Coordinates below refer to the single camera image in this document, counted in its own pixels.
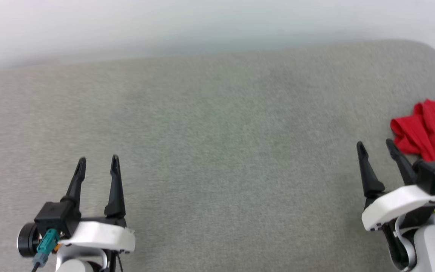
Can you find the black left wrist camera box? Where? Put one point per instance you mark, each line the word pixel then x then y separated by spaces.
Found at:
pixel 55 219

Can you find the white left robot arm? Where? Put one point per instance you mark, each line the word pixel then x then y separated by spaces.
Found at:
pixel 77 266

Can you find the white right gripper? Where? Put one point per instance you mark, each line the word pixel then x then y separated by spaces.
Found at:
pixel 398 206

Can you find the red and white garment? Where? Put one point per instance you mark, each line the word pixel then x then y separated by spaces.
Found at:
pixel 432 128

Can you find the grey fabric sofa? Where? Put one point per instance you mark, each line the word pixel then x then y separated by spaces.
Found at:
pixel 217 151

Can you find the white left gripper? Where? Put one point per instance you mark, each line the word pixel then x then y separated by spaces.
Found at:
pixel 100 236

